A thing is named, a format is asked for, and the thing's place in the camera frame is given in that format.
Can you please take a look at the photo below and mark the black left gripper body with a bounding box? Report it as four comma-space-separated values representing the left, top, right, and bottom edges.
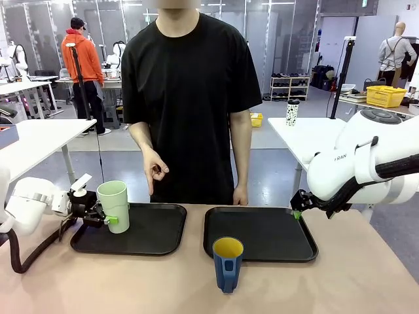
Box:
70, 190, 104, 229

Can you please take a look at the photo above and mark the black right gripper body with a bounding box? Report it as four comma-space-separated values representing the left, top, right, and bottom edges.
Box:
289, 188, 316, 214

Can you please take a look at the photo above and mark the pale green plastic cup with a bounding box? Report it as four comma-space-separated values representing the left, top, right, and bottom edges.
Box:
96, 180, 131, 234

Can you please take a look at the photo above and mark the person's right forearm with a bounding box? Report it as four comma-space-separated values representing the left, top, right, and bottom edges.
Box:
128, 121, 155, 156

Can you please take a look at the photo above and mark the person's left forearm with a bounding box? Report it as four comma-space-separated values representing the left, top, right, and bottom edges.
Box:
229, 110, 253, 190

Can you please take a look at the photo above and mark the person's left hand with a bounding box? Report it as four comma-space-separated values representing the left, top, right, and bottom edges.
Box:
232, 184, 250, 207

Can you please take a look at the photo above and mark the person's right hand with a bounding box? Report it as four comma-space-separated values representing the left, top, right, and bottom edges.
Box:
143, 148, 170, 196

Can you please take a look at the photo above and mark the black plastic serving tray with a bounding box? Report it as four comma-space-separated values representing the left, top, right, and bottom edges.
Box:
203, 205, 319, 263
70, 202, 188, 257

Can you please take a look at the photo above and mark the white table with tumbler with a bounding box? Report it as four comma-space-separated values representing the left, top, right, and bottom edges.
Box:
267, 116, 348, 198

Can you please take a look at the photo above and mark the white table with grey leg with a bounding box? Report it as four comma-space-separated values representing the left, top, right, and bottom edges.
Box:
0, 118, 98, 186

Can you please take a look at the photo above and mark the white black spotted tumbler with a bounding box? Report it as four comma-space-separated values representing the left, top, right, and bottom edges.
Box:
285, 99, 301, 127

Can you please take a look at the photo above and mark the blue mug yellow inside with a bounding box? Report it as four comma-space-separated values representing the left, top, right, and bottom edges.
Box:
211, 237, 245, 294

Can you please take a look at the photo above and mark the grey step stool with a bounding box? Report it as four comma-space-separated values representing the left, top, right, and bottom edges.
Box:
103, 103, 124, 130

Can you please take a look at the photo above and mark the white shoe rack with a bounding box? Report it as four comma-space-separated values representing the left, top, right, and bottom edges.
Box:
270, 73, 312, 102

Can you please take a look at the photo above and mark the white cluttered background table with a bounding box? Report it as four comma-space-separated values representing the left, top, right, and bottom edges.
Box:
338, 83, 419, 119

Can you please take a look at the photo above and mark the white background desk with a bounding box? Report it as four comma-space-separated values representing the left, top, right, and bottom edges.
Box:
0, 79, 65, 120

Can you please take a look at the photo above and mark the black bags pile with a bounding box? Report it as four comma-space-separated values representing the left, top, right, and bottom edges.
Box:
310, 64, 338, 92

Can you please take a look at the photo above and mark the black tripod pole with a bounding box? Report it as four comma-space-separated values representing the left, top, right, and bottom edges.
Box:
64, 42, 93, 121

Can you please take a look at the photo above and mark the black light stand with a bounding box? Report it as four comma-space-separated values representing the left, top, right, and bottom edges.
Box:
329, 36, 357, 120

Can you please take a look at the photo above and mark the large yellow plastic basket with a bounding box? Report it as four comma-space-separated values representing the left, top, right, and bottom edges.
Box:
365, 85, 409, 109

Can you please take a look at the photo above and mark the person in black t-shirt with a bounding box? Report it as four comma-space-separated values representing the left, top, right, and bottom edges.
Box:
120, 0, 263, 205

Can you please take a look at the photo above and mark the person in orange hoodie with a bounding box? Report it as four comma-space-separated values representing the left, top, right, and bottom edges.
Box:
61, 16, 113, 136

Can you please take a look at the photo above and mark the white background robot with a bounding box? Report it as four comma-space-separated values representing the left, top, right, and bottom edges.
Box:
5, 41, 29, 83
105, 40, 128, 71

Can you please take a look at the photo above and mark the mannequin in grey shirt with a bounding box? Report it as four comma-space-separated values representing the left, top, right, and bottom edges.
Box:
378, 22, 418, 89

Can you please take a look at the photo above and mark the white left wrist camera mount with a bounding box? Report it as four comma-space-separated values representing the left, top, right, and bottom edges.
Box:
67, 173, 94, 198

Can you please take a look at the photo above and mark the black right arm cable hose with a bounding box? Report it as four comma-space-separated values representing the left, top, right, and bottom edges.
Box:
322, 155, 419, 219

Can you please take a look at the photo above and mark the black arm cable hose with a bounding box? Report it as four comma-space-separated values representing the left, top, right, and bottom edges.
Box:
7, 216, 79, 275
322, 155, 419, 219

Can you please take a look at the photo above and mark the thin black hanging cable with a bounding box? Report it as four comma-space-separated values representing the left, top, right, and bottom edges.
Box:
96, 129, 106, 191

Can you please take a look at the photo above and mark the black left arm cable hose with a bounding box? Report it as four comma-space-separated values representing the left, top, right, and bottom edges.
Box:
7, 216, 79, 275

